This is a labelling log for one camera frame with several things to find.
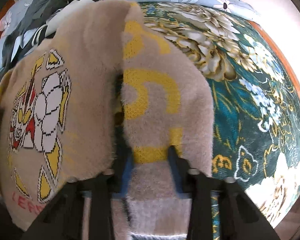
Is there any beige fuzzy knit sweater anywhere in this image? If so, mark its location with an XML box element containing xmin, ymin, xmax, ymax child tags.
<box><xmin>0</xmin><ymin>0</ymin><xmax>214</xmax><ymax>239</ymax></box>

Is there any white black striped garment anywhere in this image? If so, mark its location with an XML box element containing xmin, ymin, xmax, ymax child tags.
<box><xmin>10</xmin><ymin>0</ymin><xmax>94</xmax><ymax>62</ymax></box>

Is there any teal floral bed sheet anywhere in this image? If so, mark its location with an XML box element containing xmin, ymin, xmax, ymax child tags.
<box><xmin>140</xmin><ymin>2</ymin><xmax>300</xmax><ymax>226</ymax></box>

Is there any orange wooden bed frame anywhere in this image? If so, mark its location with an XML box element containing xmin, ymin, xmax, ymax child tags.
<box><xmin>248</xmin><ymin>21</ymin><xmax>300</xmax><ymax>99</ymax></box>

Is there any dark grey garment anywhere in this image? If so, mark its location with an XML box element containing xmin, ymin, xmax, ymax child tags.
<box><xmin>0</xmin><ymin>0</ymin><xmax>100</xmax><ymax>81</ymax></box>

